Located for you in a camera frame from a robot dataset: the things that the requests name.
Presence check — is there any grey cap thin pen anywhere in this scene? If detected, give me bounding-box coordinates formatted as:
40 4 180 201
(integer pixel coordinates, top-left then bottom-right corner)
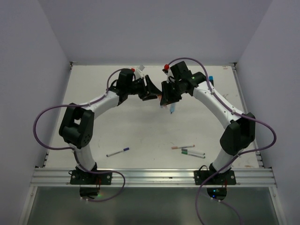
181 148 205 156

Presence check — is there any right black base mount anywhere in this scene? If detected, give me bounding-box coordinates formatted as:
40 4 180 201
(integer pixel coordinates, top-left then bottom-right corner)
194 165 237 201

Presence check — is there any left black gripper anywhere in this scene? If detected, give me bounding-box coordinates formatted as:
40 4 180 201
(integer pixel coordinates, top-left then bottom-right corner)
126 75 162 101

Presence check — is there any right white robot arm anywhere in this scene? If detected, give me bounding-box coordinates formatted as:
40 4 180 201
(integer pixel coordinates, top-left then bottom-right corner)
160 60 255 184

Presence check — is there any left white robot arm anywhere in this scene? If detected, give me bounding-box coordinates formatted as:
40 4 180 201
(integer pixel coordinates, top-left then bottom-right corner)
59 68 162 184

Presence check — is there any green cap thin pen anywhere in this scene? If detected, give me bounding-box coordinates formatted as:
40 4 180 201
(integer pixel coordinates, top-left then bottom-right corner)
181 151 206 158

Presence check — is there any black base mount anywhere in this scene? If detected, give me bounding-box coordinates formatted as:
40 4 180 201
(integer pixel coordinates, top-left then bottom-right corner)
68 167 112 199
194 165 237 201

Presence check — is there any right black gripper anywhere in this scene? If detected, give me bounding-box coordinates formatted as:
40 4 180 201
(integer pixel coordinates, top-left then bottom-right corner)
161 79 183 104

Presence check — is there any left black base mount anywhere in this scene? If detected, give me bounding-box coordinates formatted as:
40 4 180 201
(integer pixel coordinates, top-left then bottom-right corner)
68 167 112 199

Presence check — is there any aluminium front rail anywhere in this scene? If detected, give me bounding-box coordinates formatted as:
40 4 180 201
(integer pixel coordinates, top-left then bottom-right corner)
30 168 277 188

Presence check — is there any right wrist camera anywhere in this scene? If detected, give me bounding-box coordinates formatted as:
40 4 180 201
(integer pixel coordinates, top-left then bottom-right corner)
163 64 175 83

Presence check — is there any purple cap thin pen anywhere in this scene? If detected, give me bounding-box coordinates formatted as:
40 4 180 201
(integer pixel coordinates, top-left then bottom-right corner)
106 147 130 157

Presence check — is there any light blue highlighter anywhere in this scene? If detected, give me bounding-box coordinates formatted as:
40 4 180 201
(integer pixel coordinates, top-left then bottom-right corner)
170 103 176 114

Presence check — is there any orange cap thin pen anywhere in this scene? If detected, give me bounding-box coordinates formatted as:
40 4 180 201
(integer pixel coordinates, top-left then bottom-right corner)
171 144 195 150

